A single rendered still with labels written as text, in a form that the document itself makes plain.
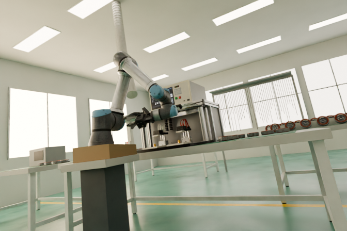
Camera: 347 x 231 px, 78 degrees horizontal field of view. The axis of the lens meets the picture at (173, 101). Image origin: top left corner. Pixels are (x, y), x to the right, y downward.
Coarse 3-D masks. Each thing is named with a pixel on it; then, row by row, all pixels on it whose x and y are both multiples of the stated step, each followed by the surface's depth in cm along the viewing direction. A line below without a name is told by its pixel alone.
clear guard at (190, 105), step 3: (183, 105) 161; (186, 105) 159; (189, 105) 158; (192, 105) 170; (195, 105) 172; (198, 105) 174; (201, 105) 177; (177, 108) 162; (183, 108) 158; (186, 108) 156; (189, 108) 154; (192, 108) 185; (180, 111) 157
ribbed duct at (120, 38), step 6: (114, 6) 360; (120, 6) 364; (114, 12) 357; (120, 12) 360; (114, 18) 356; (120, 18) 357; (114, 24) 356; (120, 24) 353; (120, 30) 349; (120, 36) 346; (120, 42) 343; (120, 48) 341; (126, 48) 345; (132, 78) 323; (132, 84) 313; (132, 90) 303; (132, 96) 311
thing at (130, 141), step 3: (123, 117) 259; (126, 120) 276; (132, 120) 284; (126, 123) 292; (129, 129) 288; (132, 129) 291; (129, 132) 287; (132, 132) 290; (129, 135) 287; (132, 135) 289; (129, 138) 286; (132, 138) 287; (129, 141) 280; (132, 141) 286
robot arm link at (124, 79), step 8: (136, 64) 154; (120, 72) 148; (120, 80) 148; (128, 80) 150; (120, 88) 147; (128, 88) 152; (120, 96) 146; (112, 104) 146; (120, 104) 146; (112, 112) 143; (120, 112) 144; (120, 120) 145; (112, 128) 140; (120, 128) 148
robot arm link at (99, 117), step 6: (96, 114) 130; (102, 114) 130; (108, 114) 133; (96, 120) 129; (102, 120) 129; (108, 120) 132; (114, 120) 138; (96, 126) 128; (102, 126) 128; (108, 126) 131
